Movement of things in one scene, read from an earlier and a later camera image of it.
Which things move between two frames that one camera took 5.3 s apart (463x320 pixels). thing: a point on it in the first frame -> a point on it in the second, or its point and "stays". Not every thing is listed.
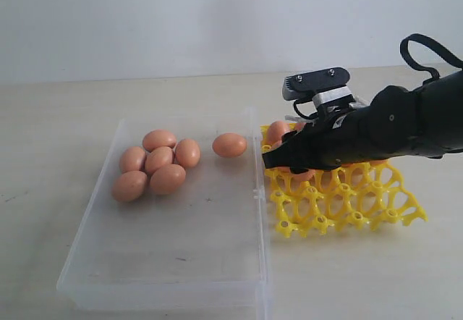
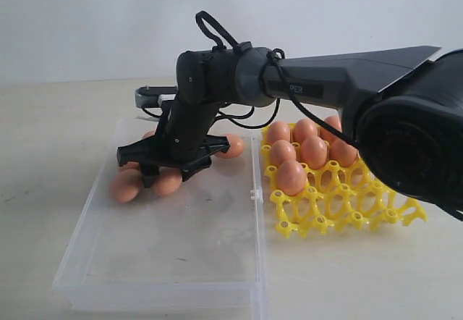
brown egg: x=228 y=145 stays
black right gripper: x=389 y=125 -> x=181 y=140
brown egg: x=275 y=131 stays
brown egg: x=168 y=179 stays
